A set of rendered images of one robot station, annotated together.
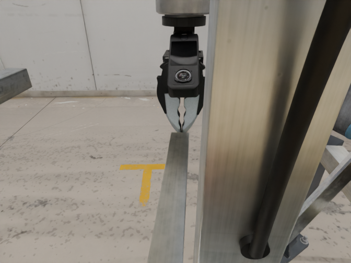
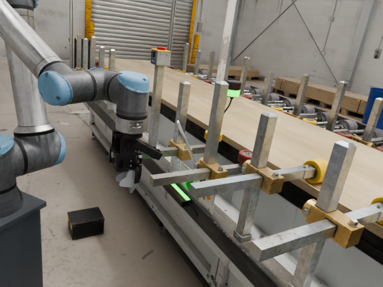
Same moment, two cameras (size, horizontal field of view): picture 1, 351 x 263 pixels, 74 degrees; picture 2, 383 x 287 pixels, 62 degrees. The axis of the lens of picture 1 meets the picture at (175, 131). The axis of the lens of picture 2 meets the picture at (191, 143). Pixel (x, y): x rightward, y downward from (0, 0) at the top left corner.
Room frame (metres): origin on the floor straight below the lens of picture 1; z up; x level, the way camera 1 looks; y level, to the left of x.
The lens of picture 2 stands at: (0.81, 0.81, 1.35)
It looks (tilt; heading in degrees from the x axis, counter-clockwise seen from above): 20 degrees down; 233
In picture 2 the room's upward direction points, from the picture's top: 8 degrees clockwise
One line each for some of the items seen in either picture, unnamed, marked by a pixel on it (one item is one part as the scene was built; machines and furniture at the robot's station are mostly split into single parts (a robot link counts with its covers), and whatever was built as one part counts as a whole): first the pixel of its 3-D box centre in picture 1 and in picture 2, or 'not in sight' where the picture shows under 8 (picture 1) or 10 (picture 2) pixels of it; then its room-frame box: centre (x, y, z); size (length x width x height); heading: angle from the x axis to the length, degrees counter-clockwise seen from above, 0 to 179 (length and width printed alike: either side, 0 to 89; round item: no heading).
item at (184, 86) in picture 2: not in sight; (178, 135); (0.06, -0.28, 0.89); 0.04 x 0.04 x 0.48; 86
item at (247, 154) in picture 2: not in sight; (246, 165); (-0.08, 0.02, 0.85); 0.08 x 0.08 x 0.11
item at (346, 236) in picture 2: not in sight; (330, 221); (0.11, 0.49, 0.95); 0.14 x 0.06 x 0.05; 86
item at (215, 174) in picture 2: not in sight; (212, 169); (0.07, -0.01, 0.85); 0.14 x 0.06 x 0.05; 86
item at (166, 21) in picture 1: (183, 54); (127, 149); (0.42, -0.01, 0.97); 0.09 x 0.08 x 0.12; 176
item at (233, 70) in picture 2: not in sight; (223, 70); (-5.54, -6.46, 0.23); 2.41 x 0.77 x 0.17; 3
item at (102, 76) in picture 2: not in sight; (104, 85); (0.46, -0.12, 1.14); 0.12 x 0.12 x 0.09; 20
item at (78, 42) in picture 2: not in sight; (78, 61); (-0.10, -2.27, 0.90); 0.04 x 0.04 x 0.48; 86
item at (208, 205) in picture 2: not in sight; (195, 186); (0.10, -0.06, 0.75); 0.26 x 0.01 x 0.10; 86
